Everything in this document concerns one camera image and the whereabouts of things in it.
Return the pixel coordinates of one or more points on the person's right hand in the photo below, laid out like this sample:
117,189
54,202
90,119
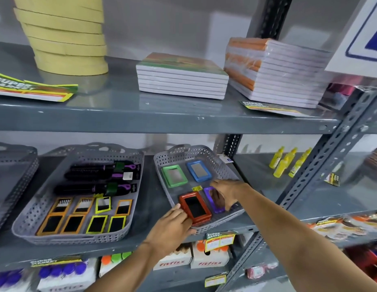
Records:
234,190

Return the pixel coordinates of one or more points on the person's left hand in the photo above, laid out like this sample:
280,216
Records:
167,231

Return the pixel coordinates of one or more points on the person's left thumb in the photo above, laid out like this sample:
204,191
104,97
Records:
188,232

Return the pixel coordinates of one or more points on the person's right fingers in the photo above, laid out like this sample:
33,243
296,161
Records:
225,194

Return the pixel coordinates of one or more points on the purple framed pocket mirror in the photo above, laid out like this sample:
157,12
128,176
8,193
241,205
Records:
213,200

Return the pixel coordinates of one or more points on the red framed pocket mirror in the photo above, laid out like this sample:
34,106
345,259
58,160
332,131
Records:
196,208

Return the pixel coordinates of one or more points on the person's right forearm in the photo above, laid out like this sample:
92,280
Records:
298,246

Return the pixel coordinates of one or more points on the person's left forearm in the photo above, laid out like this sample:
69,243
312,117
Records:
127,270

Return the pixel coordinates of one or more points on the small yellow tag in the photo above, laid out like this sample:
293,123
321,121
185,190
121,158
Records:
197,188

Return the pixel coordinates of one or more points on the yellow shelf edge price label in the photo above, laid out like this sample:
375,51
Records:
56,261
215,280
219,241

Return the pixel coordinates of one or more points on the white box with red print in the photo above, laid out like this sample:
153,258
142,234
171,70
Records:
173,261

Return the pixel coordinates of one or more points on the blue framed pocket mirror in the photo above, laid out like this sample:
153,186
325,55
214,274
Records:
199,170

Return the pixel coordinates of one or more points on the white box with orange caps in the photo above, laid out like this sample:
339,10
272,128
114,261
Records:
209,261

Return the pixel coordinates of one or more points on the small white tag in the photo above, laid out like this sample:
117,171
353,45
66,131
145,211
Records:
226,158

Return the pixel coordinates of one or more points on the green framed pocket mirror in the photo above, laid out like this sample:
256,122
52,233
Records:
174,176

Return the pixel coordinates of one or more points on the small grey perforated plastic basket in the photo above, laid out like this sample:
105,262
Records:
176,155

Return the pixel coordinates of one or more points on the yellow glue bottle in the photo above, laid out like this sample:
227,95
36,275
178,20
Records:
276,158
284,164
298,164

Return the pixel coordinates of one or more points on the pink wrapped packet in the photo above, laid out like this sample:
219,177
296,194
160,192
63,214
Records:
260,271

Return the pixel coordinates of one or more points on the white box orange green caps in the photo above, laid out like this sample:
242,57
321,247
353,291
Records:
111,263

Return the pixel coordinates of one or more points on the yellow green price label card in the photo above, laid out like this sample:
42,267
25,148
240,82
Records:
30,89
273,108

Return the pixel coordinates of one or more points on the grey metal shelving unit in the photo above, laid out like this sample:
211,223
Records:
325,155
115,118

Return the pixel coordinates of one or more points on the small dark price tag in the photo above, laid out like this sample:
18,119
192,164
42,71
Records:
332,179

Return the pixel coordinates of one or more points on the group of small framed combs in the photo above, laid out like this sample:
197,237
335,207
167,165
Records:
73,223

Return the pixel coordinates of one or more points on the pile of clear snack packets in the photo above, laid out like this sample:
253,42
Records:
343,228

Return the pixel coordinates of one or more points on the stack of green cover notebooks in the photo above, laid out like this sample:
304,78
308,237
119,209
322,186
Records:
182,75

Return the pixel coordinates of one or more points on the white box of purple-capped bottles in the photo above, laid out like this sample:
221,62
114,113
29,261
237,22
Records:
67,279
9,281

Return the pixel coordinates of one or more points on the stack of orange spine notebooks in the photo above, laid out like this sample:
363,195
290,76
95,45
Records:
279,72

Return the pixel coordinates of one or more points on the large grey perforated plastic basket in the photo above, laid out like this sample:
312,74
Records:
39,206

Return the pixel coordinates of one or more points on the stack of brown items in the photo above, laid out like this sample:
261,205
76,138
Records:
376,161

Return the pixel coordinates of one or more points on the red packaged goods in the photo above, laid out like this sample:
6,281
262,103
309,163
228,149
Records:
368,261

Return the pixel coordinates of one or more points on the empty grey perforated plastic basket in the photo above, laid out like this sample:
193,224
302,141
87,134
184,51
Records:
12,179

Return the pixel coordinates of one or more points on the white sign with blue print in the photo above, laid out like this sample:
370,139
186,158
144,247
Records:
355,33

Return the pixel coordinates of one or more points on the stack of yellow tape rolls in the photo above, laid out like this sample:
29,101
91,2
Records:
68,42

